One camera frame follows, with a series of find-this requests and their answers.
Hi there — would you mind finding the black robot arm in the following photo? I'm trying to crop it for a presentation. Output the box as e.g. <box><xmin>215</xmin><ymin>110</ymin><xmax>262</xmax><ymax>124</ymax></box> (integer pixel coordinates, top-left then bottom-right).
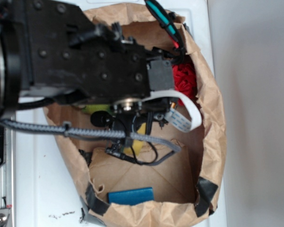
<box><xmin>0</xmin><ymin>0</ymin><xmax>185</xmax><ymax>165</ymax></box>

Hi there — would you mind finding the black round microphone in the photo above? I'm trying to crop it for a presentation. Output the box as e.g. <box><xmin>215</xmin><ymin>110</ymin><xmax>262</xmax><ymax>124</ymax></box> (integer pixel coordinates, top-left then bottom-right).
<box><xmin>90</xmin><ymin>111</ymin><xmax>113</xmax><ymax>127</ymax></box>

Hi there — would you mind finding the blue rectangular block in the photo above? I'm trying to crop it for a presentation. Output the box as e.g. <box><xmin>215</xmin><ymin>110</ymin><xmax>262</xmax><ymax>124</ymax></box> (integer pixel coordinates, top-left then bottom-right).
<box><xmin>108</xmin><ymin>187</ymin><xmax>154</xmax><ymax>206</ymax></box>

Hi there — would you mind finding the aluminium frame rail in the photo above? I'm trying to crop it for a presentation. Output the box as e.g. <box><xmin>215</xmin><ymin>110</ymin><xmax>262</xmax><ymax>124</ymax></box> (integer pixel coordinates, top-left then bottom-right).
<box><xmin>0</xmin><ymin>113</ymin><xmax>18</xmax><ymax>227</ymax></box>

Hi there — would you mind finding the green plush toy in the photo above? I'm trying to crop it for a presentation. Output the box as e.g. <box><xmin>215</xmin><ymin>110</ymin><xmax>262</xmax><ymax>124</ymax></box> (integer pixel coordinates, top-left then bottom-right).
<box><xmin>81</xmin><ymin>104</ymin><xmax>113</xmax><ymax>115</ymax></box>

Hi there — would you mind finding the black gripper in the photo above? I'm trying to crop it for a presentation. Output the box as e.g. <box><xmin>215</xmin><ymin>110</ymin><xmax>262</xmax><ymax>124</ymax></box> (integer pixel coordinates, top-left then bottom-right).
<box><xmin>104</xmin><ymin>97</ymin><xmax>177</xmax><ymax>163</ymax></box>

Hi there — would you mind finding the yellow green sponge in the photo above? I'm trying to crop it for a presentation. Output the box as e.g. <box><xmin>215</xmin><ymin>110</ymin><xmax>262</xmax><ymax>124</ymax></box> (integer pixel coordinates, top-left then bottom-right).
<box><xmin>123</xmin><ymin>123</ymin><xmax>146</xmax><ymax>156</ymax></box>

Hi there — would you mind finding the red green wire bundle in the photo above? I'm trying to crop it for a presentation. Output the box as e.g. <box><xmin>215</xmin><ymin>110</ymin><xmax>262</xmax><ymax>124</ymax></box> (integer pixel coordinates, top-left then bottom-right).
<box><xmin>144</xmin><ymin>0</ymin><xmax>187</xmax><ymax>57</ymax></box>

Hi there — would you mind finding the red crumpled cloth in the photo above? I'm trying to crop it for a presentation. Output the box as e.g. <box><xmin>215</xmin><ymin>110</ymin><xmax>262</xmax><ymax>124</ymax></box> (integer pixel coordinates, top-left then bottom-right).
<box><xmin>172</xmin><ymin>62</ymin><xmax>197</xmax><ymax>99</ymax></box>

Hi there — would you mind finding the grey braided cable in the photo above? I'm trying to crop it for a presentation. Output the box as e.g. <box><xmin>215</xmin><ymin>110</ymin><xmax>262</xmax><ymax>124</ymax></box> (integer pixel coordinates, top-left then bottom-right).
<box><xmin>0</xmin><ymin>118</ymin><xmax>182</xmax><ymax>166</ymax></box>

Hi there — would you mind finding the brown paper bag bin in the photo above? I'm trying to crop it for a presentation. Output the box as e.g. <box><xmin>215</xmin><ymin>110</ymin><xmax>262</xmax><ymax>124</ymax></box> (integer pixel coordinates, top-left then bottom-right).
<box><xmin>55</xmin><ymin>13</ymin><xmax>226</xmax><ymax>227</ymax></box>

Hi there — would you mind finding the white flat ribbon cable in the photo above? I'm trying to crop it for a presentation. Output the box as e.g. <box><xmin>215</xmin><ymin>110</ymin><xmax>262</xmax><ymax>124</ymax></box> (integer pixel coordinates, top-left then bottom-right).
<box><xmin>142</xmin><ymin>89</ymin><xmax>202</xmax><ymax>132</ymax></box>

